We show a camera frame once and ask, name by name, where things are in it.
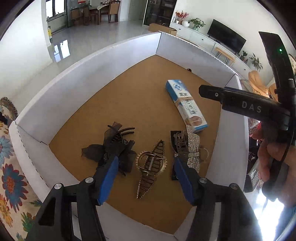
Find flat screen television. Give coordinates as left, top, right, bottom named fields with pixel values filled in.
left=207, top=19, right=247, bottom=54

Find red flowers in white vase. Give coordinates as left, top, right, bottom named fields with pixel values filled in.
left=175, top=10, right=190, bottom=27

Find silver rhinestone bow hair clip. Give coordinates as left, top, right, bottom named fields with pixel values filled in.
left=174, top=125, right=201, bottom=174

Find long-leaf potted plant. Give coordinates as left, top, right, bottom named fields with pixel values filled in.
left=249, top=53, right=263, bottom=70

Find black organza bow hair claw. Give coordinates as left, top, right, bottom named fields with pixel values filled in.
left=81, top=121, right=137, bottom=177

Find black rectangular carton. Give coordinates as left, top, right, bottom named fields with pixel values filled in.
left=248, top=159, right=264, bottom=192

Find orange lounge chair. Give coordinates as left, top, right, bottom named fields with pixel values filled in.
left=248, top=70, right=278, bottom=98

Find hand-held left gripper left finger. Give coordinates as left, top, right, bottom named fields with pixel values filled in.
left=24, top=156, right=119, bottom=241

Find brown cardboard box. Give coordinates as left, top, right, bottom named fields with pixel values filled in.
left=148, top=23, right=177, bottom=37

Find person's right hand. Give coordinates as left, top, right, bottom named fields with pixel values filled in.
left=257, top=140, right=296, bottom=207

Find floral cloth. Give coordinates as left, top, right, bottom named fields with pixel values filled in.
left=0, top=97, right=45, bottom=241

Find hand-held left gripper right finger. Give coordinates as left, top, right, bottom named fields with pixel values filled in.
left=173, top=157, right=265, bottom=241

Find white standing air conditioner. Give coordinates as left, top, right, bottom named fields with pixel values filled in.
left=289, top=53, right=296, bottom=75

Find dark glass display cabinet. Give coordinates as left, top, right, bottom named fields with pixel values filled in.
left=143, top=0, right=177, bottom=26

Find wooden dining table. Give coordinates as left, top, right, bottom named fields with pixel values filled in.
left=89, top=3, right=111, bottom=25

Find bushy green potted plant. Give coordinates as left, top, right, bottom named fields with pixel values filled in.
left=188, top=18, right=205, bottom=31

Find translucent amber hair ring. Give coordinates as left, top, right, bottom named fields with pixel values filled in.
left=199, top=147, right=210, bottom=163

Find blue white ointment carton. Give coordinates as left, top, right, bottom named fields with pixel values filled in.
left=165, top=79, right=209, bottom=133

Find red packet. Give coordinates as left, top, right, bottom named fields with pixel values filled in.
left=249, top=123, right=263, bottom=140

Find white television cabinet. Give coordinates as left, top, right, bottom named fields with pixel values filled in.
left=170, top=22, right=253, bottom=73

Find wooden dining chair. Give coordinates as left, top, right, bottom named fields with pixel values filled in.
left=108, top=0, right=121, bottom=24
left=70, top=8, right=82, bottom=27

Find large white cardboard box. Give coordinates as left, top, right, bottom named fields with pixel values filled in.
left=9, top=31, right=250, bottom=241

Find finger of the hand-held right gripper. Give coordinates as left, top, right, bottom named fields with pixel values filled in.
left=198, top=84, right=226, bottom=105

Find gold rhinestone hair clip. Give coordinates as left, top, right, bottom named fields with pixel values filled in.
left=135, top=139, right=168, bottom=200

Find wooden stool with metal legs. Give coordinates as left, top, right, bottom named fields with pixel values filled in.
left=214, top=47, right=236, bottom=66

